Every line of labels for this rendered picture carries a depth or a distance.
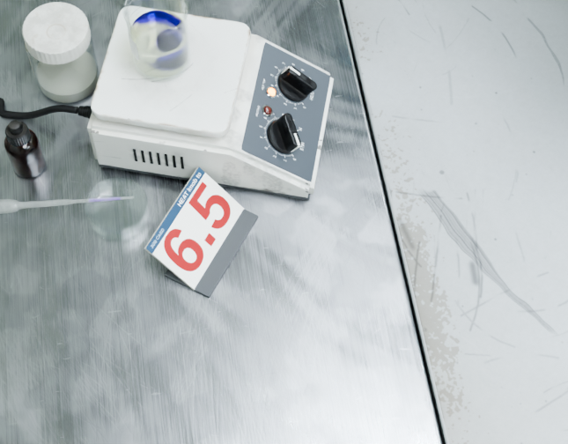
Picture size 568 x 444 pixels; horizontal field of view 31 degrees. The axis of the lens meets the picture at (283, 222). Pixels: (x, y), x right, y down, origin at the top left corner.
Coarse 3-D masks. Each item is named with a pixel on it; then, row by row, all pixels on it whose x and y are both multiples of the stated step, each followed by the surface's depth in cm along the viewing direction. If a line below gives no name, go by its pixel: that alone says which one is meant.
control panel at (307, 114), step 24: (264, 48) 93; (264, 72) 92; (312, 72) 95; (264, 96) 91; (312, 96) 94; (264, 120) 90; (312, 120) 93; (264, 144) 89; (312, 144) 92; (288, 168) 90; (312, 168) 91
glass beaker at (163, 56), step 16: (128, 0) 84; (144, 0) 86; (160, 0) 86; (176, 0) 85; (128, 16) 82; (128, 32) 85; (144, 32) 82; (176, 32) 83; (144, 48) 84; (160, 48) 84; (176, 48) 85; (144, 64) 86; (160, 64) 86; (176, 64) 87; (160, 80) 88
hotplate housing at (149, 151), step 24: (240, 96) 90; (96, 120) 88; (240, 120) 89; (96, 144) 90; (120, 144) 89; (144, 144) 89; (168, 144) 88; (192, 144) 88; (216, 144) 88; (240, 144) 88; (120, 168) 94; (144, 168) 92; (168, 168) 92; (192, 168) 91; (216, 168) 90; (240, 168) 89; (264, 168) 89; (264, 192) 93; (288, 192) 92; (312, 192) 92
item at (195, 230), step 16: (192, 192) 89; (208, 192) 90; (192, 208) 89; (208, 208) 90; (224, 208) 91; (176, 224) 88; (192, 224) 89; (208, 224) 90; (224, 224) 91; (176, 240) 88; (192, 240) 89; (208, 240) 90; (160, 256) 87; (176, 256) 88; (192, 256) 89; (192, 272) 88
